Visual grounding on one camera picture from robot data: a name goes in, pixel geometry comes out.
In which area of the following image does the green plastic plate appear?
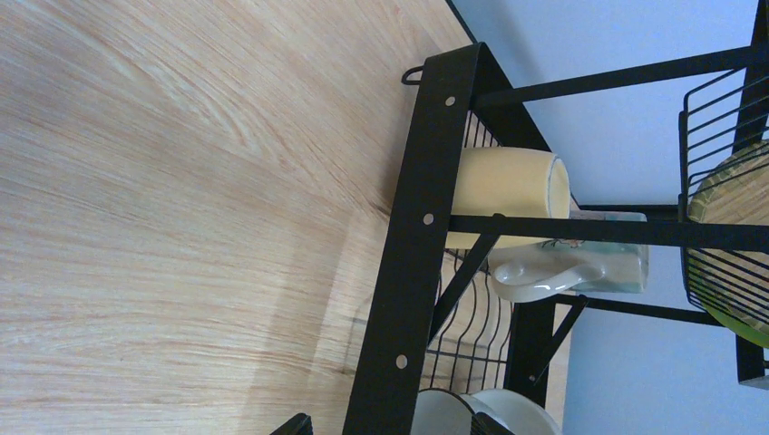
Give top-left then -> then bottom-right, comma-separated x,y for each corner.
703,301 -> 768,349

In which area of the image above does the plain white bowl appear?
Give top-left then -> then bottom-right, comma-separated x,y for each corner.
472,389 -> 562,435

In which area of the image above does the black rimmed white bowl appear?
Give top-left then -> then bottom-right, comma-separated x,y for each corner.
411,389 -> 475,435

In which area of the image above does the yellow ceramic mug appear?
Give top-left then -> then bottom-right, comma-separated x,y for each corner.
452,147 -> 571,219

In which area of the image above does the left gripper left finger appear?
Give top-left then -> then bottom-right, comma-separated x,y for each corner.
270,412 -> 314,435

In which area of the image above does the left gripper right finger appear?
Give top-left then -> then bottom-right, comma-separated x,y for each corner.
470,412 -> 514,435

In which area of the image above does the black wire dish rack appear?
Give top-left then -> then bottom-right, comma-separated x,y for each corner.
343,1 -> 768,434

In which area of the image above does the woven bamboo plate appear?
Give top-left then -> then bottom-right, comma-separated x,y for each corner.
684,140 -> 768,334

